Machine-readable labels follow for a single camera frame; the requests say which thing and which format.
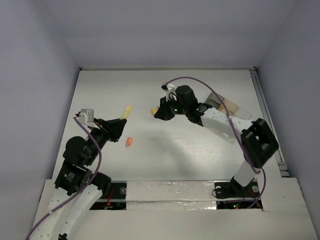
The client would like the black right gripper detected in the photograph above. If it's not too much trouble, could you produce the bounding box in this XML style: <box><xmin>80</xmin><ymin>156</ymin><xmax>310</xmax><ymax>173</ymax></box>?
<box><xmin>153</xmin><ymin>95</ymin><xmax>189</xmax><ymax>121</ymax></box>

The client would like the yellow highlighter pen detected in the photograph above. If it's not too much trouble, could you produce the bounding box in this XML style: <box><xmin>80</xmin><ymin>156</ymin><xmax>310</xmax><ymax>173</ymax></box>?
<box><xmin>119</xmin><ymin>105</ymin><xmax>132</xmax><ymax>120</ymax></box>

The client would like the orange highlighter cap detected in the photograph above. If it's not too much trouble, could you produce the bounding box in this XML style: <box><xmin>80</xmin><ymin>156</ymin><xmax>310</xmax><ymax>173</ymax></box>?
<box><xmin>125</xmin><ymin>137</ymin><xmax>133</xmax><ymax>147</ymax></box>

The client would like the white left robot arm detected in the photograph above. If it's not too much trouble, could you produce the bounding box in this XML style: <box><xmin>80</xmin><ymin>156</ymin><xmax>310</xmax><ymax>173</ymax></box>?
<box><xmin>26</xmin><ymin>116</ymin><xmax>127</xmax><ymax>240</ymax></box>

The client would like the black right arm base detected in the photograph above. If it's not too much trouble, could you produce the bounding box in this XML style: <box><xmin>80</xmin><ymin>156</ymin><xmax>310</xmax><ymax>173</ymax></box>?
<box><xmin>211</xmin><ymin>179</ymin><xmax>263</xmax><ymax>210</ymax></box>

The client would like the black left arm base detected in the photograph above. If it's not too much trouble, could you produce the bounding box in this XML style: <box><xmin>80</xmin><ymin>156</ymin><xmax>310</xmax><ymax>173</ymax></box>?
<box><xmin>90</xmin><ymin>180</ymin><xmax>127</xmax><ymax>211</ymax></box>

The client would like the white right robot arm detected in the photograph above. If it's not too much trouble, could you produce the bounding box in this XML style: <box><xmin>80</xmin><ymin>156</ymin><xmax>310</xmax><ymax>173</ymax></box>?
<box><xmin>154</xmin><ymin>83</ymin><xmax>279</xmax><ymax>196</ymax></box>

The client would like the yellow eraser block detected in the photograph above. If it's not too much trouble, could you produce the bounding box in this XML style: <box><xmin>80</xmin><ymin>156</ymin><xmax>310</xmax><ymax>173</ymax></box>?
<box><xmin>150</xmin><ymin>107</ymin><xmax>158</xmax><ymax>116</ymax></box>

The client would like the smoky grey plastic container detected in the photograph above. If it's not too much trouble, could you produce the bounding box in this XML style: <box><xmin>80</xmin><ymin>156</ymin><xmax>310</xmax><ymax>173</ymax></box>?
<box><xmin>204</xmin><ymin>92</ymin><xmax>225</xmax><ymax>109</ymax></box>

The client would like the clear plastic container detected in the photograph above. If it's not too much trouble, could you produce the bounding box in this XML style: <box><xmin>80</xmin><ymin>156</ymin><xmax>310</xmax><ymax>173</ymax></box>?
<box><xmin>233</xmin><ymin>107</ymin><xmax>252</xmax><ymax>120</ymax></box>

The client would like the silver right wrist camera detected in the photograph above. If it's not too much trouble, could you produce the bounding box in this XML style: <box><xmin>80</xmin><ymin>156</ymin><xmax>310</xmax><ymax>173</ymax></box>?
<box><xmin>161</xmin><ymin>82</ymin><xmax>176</xmax><ymax>101</ymax></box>

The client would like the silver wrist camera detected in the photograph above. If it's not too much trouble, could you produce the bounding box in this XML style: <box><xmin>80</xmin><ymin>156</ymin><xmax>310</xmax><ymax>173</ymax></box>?
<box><xmin>75</xmin><ymin>108</ymin><xmax>95</xmax><ymax>126</ymax></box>
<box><xmin>161</xmin><ymin>82</ymin><xmax>176</xmax><ymax>101</ymax></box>

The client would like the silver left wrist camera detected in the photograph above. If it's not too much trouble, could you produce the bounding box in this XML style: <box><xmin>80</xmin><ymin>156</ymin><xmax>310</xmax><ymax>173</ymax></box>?
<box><xmin>75</xmin><ymin>108</ymin><xmax>95</xmax><ymax>126</ymax></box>

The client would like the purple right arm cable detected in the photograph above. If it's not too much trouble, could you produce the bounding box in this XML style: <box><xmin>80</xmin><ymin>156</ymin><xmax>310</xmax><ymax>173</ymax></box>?
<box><xmin>163</xmin><ymin>76</ymin><xmax>266</xmax><ymax>209</ymax></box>

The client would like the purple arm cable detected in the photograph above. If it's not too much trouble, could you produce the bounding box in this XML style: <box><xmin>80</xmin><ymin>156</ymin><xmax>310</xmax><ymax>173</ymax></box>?
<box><xmin>24</xmin><ymin>116</ymin><xmax>103</xmax><ymax>240</ymax></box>
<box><xmin>163</xmin><ymin>76</ymin><xmax>266</xmax><ymax>209</ymax></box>

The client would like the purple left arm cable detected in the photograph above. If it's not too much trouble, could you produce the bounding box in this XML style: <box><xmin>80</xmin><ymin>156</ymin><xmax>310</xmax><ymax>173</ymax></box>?
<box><xmin>24</xmin><ymin>116</ymin><xmax>103</xmax><ymax>240</ymax></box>

